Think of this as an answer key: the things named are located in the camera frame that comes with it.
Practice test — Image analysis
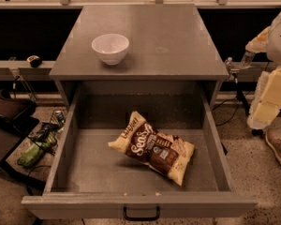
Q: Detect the yellow foam-padded gripper finger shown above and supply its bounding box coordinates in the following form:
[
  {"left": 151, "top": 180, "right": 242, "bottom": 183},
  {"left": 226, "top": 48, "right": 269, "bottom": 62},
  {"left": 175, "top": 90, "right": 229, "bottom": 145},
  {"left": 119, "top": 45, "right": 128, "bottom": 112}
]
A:
[{"left": 247, "top": 66, "right": 281, "bottom": 129}]

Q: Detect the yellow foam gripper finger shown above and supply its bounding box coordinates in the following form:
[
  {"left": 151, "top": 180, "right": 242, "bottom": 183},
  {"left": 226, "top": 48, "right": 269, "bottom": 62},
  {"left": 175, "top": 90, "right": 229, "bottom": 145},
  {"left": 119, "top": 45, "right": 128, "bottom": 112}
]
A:
[{"left": 245, "top": 27, "right": 270, "bottom": 53}]

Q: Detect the brown chip bag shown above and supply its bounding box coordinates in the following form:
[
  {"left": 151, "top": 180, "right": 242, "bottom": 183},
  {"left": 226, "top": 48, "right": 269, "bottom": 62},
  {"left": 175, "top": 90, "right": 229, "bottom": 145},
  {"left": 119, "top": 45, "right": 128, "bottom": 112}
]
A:
[{"left": 109, "top": 112, "right": 195, "bottom": 186}]

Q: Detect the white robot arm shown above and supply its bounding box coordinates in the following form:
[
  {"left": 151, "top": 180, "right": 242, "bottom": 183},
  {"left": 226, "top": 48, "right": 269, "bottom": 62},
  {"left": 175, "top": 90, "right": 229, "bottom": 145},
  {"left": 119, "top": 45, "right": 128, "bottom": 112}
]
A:
[{"left": 245, "top": 12, "right": 281, "bottom": 129}]

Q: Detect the grey cabinet with counter top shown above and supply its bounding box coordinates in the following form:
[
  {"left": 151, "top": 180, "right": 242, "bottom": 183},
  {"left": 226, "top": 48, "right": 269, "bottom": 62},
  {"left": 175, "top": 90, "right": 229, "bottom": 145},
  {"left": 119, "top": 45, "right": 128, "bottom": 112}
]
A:
[{"left": 50, "top": 4, "right": 228, "bottom": 105}]

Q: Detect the open grey top drawer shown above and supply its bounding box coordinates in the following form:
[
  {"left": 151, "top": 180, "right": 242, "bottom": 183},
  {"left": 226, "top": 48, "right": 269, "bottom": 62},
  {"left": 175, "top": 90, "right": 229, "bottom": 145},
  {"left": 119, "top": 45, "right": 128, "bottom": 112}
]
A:
[{"left": 22, "top": 83, "right": 257, "bottom": 219}]

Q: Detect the green snack bag on floor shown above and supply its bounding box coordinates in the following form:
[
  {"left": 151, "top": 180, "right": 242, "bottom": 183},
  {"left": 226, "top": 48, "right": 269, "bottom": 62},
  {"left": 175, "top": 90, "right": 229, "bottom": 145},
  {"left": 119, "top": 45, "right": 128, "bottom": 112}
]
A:
[{"left": 17, "top": 131, "right": 57, "bottom": 168}]

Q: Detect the clear plastic water bottle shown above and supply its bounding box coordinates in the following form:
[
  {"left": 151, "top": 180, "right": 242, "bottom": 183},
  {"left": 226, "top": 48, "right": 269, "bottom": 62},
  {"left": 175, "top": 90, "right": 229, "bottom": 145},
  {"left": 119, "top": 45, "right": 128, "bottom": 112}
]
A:
[{"left": 241, "top": 51, "right": 255, "bottom": 69}]

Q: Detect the black tripod stand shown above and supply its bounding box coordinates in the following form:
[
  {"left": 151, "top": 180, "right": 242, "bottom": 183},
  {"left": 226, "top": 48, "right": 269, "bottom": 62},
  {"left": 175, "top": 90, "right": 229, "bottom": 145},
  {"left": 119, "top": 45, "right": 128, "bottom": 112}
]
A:
[{"left": 224, "top": 57, "right": 265, "bottom": 137}]

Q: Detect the tan sneaker shoe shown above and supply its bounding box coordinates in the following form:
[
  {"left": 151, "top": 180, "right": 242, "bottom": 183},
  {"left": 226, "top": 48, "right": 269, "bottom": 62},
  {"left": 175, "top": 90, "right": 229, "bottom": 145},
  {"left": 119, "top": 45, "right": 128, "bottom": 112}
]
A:
[{"left": 265, "top": 128, "right": 281, "bottom": 165}]

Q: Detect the white ceramic bowl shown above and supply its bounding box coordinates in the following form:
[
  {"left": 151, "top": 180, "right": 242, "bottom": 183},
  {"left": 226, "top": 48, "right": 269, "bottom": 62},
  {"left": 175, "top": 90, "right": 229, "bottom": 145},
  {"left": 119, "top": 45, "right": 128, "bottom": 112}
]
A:
[{"left": 91, "top": 34, "right": 129, "bottom": 66}]

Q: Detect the soda can on floor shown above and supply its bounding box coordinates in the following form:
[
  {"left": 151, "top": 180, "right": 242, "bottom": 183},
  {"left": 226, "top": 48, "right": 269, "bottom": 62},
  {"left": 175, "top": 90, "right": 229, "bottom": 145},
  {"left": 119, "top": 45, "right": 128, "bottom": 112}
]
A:
[{"left": 53, "top": 110, "right": 66, "bottom": 127}]

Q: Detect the small black yellow device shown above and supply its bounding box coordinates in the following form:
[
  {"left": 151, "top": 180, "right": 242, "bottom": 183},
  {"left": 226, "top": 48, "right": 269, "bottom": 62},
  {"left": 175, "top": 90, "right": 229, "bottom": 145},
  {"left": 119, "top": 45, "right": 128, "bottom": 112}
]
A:
[{"left": 26, "top": 55, "right": 42, "bottom": 68}]

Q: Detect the dark chair left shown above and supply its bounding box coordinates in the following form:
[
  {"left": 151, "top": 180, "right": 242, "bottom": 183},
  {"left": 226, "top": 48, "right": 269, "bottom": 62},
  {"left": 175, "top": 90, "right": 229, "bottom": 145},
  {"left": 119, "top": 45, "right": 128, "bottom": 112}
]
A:
[{"left": 0, "top": 89, "right": 45, "bottom": 191}]

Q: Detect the black drawer handle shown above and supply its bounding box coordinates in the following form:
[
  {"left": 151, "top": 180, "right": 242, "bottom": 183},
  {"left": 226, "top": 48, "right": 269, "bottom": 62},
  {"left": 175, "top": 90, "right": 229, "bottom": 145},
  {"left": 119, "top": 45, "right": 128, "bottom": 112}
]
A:
[{"left": 123, "top": 206, "right": 160, "bottom": 221}]

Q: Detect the black wire basket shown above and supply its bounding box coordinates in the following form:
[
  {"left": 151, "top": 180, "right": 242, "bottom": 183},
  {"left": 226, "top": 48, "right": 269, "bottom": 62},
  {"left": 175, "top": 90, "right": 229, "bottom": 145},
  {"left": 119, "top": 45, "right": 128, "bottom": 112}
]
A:
[{"left": 28, "top": 114, "right": 64, "bottom": 144}]

